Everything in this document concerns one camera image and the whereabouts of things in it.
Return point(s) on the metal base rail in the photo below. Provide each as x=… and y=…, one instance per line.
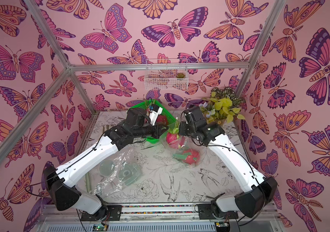
x=159, y=217

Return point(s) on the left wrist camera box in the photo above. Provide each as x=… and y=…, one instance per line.
x=154, y=112

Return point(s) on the small succulent in wire basket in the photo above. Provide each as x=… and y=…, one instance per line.
x=180, y=75

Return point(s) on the clear green zip-top bag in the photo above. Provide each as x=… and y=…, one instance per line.
x=114, y=173

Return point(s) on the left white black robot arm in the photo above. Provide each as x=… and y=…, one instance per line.
x=61, y=181

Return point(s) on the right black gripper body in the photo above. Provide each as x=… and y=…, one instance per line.
x=182, y=128

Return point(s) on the pink dragon fruit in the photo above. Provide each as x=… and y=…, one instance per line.
x=189, y=156
x=173, y=139
x=162, y=120

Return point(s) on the white wire wall basket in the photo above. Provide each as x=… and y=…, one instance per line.
x=161, y=74

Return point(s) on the green plastic basket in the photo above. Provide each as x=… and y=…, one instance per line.
x=170, y=119

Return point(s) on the potted plant in amber vase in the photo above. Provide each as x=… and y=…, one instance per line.
x=222, y=106

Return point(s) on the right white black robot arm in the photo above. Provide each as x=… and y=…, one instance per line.
x=257, y=189

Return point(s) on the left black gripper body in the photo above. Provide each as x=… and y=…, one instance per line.
x=147, y=130

